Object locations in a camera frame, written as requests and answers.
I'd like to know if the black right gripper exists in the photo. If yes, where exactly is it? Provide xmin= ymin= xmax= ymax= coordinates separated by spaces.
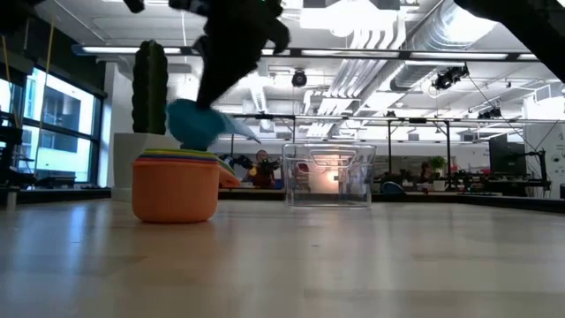
xmin=169 ymin=0 xmax=292 ymax=110

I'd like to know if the teal measuring cup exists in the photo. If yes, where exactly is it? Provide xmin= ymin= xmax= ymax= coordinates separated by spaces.
xmin=166 ymin=97 xmax=262 ymax=152

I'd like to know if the yellow measuring cup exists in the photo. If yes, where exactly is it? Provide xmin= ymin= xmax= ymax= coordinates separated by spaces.
xmin=139 ymin=151 xmax=220 ymax=157

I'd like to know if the red measuring cup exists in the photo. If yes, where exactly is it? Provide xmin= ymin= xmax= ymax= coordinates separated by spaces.
xmin=133 ymin=157 xmax=221 ymax=165

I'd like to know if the orange measuring cup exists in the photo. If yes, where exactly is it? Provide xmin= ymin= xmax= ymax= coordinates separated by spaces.
xmin=131 ymin=159 xmax=243 ymax=224

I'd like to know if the clear plastic basket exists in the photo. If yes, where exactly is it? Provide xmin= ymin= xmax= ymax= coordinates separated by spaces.
xmin=282 ymin=142 xmax=377 ymax=208

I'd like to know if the green cactus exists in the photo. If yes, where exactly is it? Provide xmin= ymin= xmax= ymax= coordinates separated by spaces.
xmin=131 ymin=39 xmax=170 ymax=135

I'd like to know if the black equipment stand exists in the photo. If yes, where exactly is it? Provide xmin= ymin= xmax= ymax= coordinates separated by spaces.
xmin=0 ymin=125 xmax=39 ymax=208

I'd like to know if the green leafy office plant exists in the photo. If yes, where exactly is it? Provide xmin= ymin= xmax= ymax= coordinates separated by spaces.
xmin=426 ymin=155 xmax=448 ymax=192

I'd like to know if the black beam with strip lights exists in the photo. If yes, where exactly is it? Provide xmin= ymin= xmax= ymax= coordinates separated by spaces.
xmin=72 ymin=43 xmax=565 ymax=63

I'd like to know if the black computer monitor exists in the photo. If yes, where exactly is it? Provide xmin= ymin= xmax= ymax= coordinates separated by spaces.
xmin=488 ymin=133 xmax=527 ymax=178

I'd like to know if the black articulated stand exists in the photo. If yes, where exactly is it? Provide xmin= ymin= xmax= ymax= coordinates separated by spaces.
xmin=507 ymin=148 xmax=551 ymax=189

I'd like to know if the white poster board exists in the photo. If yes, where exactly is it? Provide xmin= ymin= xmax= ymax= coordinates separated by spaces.
xmin=523 ymin=123 xmax=565 ymax=189

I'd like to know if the black metal table frame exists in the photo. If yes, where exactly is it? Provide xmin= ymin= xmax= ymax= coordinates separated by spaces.
xmin=342 ymin=117 xmax=454 ymax=186
xmin=228 ymin=113 xmax=298 ymax=191

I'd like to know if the round black camera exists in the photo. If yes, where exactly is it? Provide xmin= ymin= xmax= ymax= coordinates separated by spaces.
xmin=290 ymin=69 xmax=309 ymax=88

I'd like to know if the black hanging camera rig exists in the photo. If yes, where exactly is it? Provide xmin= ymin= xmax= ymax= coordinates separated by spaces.
xmin=431 ymin=64 xmax=470 ymax=92

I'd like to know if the black aluminium table frame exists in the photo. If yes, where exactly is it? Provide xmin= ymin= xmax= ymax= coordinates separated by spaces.
xmin=0 ymin=187 xmax=565 ymax=213

